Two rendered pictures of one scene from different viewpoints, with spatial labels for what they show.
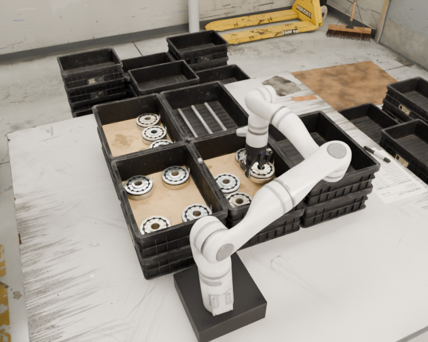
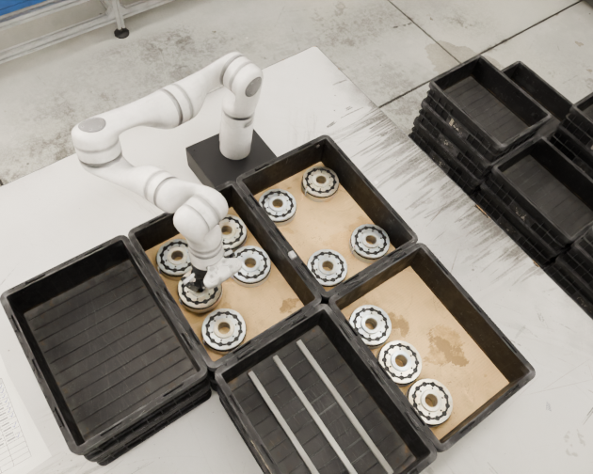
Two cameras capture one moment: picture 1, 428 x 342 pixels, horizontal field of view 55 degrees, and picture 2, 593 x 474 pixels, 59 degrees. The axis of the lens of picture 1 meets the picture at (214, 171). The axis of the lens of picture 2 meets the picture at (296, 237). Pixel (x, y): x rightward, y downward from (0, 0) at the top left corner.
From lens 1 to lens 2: 171 cm
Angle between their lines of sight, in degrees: 77
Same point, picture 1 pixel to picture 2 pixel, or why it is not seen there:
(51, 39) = not seen: outside the picture
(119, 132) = (465, 370)
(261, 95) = (198, 194)
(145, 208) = (346, 218)
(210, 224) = (242, 64)
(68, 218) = (447, 246)
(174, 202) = (314, 233)
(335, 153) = (94, 120)
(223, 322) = not seen: hidden behind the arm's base
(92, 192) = not seen: hidden behind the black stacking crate
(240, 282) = (215, 165)
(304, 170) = (138, 104)
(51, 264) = (424, 187)
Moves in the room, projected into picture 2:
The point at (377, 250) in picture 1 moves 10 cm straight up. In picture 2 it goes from (41, 260) to (28, 244)
